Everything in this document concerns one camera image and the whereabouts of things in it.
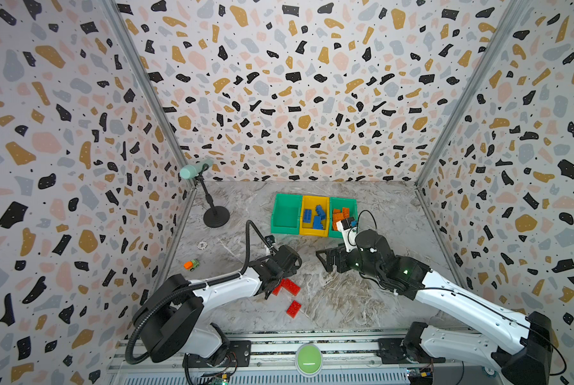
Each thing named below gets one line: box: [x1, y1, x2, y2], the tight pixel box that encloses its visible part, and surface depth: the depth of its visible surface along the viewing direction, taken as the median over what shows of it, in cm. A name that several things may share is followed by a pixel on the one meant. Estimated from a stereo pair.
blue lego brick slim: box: [303, 208, 312, 224], surface depth 108 cm
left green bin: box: [270, 193, 303, 236], surface depth 109 cm
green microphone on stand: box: [179, 158, 231, 228], surface depth 108 cm
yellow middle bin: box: [299, 195, 313, 236], surface depth 108 cm
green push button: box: [295, 343, 324, 378], surface depth 73 cm
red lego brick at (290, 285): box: [280, 278, 301, 296], surface depth 88 cm
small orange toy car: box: [183, 259, 200, 272], surface depth 92 cm
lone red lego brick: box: [286, 299, 303, 319], surface depth 83 cm
